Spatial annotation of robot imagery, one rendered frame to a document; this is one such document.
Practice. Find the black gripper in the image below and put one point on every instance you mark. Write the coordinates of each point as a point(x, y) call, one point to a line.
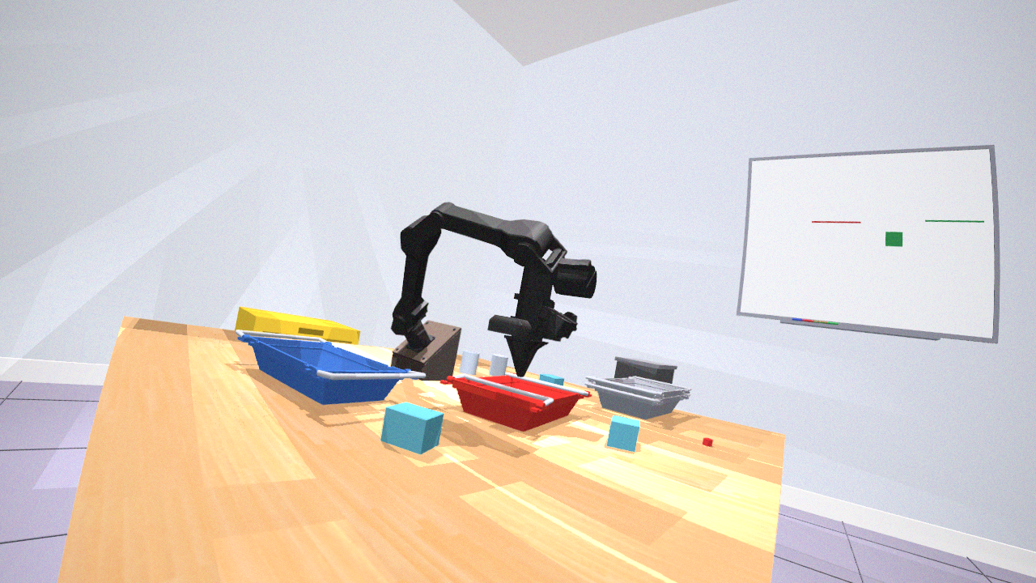
point(526, 333)

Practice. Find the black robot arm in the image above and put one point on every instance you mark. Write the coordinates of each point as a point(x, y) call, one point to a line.
point(525, 241)

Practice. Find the red plastic tray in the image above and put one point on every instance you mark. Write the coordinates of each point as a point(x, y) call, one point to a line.
point(513, 410)

